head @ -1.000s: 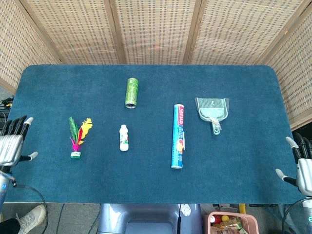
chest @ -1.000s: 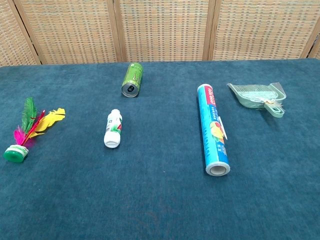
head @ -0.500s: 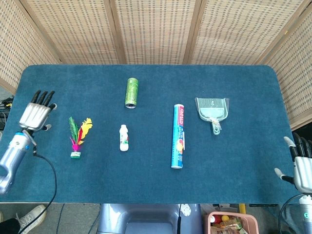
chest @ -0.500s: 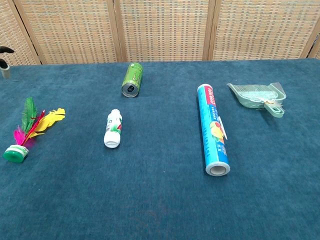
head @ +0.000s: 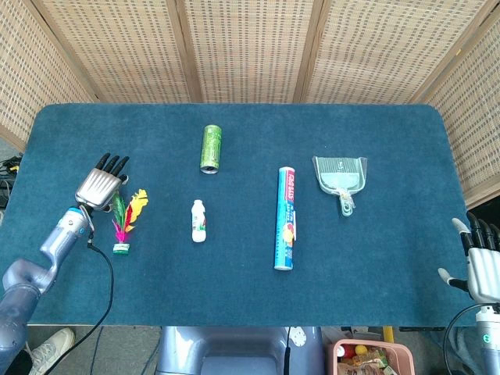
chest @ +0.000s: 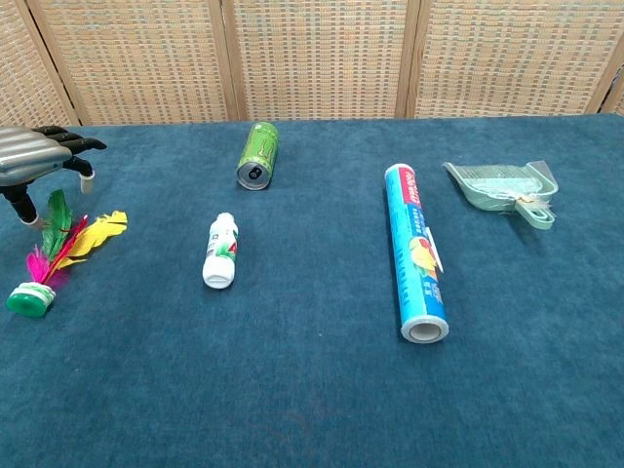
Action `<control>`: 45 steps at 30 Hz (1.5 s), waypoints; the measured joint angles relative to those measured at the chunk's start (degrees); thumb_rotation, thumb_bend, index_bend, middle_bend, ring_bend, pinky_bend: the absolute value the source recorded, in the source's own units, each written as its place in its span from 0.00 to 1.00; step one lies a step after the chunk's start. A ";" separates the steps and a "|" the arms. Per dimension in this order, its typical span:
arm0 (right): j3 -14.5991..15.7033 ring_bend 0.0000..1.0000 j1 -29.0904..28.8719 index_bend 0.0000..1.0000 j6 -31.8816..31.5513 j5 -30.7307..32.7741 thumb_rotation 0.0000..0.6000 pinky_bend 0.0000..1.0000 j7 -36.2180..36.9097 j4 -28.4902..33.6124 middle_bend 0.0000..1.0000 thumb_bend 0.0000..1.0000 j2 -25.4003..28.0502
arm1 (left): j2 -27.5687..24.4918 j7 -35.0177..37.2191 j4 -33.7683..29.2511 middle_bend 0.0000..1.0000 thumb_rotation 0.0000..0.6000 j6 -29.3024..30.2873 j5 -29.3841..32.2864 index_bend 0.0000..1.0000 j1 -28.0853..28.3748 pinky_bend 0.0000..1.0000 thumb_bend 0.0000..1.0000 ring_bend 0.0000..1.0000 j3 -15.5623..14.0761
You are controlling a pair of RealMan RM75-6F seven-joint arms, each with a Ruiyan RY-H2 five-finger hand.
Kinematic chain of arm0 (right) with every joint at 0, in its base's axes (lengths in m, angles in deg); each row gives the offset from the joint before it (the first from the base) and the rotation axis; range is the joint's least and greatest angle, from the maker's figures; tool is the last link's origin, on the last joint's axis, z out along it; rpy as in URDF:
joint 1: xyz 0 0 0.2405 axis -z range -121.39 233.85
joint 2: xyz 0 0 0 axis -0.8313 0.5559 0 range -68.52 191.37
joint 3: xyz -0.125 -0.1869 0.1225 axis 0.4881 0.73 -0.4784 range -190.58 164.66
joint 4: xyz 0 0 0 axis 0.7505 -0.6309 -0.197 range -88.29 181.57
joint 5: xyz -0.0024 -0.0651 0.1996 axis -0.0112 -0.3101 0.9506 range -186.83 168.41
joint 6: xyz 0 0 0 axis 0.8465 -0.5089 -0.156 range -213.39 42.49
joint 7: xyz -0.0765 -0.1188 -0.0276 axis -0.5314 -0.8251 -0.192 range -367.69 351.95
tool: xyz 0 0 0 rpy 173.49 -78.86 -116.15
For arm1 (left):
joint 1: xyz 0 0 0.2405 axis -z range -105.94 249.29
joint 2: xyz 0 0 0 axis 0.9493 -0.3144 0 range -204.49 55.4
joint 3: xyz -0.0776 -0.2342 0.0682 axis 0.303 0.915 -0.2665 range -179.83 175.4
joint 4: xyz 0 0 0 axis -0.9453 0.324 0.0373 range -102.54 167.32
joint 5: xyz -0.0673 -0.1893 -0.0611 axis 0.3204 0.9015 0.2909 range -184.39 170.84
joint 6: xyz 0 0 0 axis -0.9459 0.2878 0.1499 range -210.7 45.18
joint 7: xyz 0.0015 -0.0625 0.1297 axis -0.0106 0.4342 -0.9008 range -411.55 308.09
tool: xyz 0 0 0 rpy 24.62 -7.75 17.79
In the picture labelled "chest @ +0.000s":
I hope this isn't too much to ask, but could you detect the colourful feather shuttlecock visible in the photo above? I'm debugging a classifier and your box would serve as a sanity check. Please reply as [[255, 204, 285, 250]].
[[5, 188, 129, 320]]

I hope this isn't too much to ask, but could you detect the woven wooden folding screen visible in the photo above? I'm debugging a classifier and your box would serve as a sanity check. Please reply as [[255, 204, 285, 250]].
[[0, 0, 624, 129]]

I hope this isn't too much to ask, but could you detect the light green mini dustpan set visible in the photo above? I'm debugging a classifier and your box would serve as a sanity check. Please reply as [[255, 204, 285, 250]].
[[442, 159, 560, 231]]

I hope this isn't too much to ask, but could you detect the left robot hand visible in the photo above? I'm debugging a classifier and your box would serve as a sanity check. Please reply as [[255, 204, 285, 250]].
[[0, 125, 108, 230]]

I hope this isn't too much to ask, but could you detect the green drink can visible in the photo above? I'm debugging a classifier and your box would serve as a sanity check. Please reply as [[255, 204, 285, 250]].
[[235, 121, 280, 191]]

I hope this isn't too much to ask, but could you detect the blue cling film roll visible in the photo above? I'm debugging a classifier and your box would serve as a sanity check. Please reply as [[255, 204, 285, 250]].
[[383, 163, 450, 345]]

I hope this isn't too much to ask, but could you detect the white plastic bottle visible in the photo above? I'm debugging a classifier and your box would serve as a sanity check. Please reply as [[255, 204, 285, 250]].
[[202, 212, 242, 290]]

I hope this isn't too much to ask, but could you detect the blue table cloth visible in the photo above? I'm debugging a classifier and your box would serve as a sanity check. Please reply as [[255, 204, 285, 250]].
[[0, 112, 624, 468]]

